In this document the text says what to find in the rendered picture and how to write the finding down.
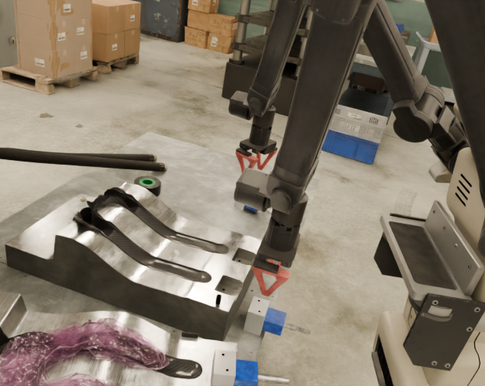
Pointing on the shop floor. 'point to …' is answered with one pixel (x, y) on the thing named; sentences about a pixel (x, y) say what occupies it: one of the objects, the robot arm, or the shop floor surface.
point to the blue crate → (350, 146)
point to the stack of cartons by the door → (209, 27)
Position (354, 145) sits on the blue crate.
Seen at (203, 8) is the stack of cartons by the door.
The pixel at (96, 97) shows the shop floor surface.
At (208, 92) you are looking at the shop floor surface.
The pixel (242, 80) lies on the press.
